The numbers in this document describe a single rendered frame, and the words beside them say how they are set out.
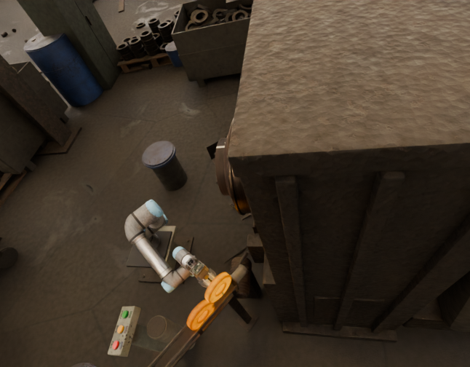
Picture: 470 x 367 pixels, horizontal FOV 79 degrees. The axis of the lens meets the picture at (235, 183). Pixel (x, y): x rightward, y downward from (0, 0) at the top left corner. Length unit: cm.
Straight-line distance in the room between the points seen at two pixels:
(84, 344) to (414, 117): 257
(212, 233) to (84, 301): 119
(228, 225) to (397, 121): 207
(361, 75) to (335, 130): 17
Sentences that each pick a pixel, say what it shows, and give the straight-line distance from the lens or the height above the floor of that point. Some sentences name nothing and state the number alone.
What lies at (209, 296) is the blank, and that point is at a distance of 142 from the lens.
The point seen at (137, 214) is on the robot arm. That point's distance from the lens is 170.
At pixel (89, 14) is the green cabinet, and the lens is 495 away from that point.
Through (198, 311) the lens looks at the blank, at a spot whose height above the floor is 80.
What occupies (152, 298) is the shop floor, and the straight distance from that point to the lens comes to 250.
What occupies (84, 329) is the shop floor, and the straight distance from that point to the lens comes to 275.
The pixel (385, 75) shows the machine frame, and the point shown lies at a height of 176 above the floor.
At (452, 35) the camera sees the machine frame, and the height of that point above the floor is 176.
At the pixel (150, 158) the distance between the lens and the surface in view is 268.
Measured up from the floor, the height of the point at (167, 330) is 49.
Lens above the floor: 214
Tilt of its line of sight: 52 degrees down
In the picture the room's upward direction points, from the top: 20 degrees counter-clockwise
